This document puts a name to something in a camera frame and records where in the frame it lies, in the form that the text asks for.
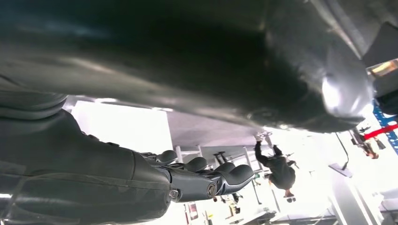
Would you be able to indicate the person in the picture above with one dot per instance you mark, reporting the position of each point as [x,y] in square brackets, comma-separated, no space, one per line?
[280,174]

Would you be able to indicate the red barrier belt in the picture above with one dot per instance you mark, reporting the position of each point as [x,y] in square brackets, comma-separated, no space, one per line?
[379,133]

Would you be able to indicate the blue metal shelf rack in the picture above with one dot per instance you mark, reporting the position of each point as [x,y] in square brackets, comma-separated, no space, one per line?
[381,116]

